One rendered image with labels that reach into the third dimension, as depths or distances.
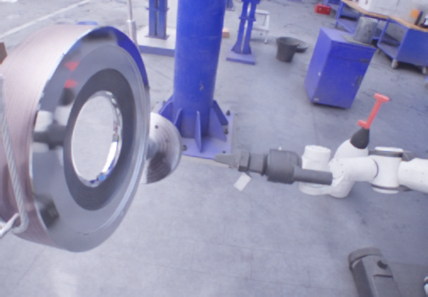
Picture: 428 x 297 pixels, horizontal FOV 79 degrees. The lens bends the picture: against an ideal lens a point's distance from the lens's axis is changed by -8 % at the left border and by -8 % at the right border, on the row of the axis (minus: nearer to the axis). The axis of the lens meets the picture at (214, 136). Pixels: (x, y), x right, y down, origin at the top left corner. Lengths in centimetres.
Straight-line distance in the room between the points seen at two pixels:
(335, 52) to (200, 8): 167
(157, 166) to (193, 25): 126
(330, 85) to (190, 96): 169
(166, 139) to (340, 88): 269
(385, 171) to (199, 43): 139
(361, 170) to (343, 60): 236
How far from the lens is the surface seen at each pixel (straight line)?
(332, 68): 315
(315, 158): 74
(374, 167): 90
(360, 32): 322
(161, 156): 77
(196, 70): 197
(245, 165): 70
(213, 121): 224
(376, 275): 165
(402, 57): 577
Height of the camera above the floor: 140
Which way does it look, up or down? 36 degrees down
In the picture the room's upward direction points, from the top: 9 degrees clockwise
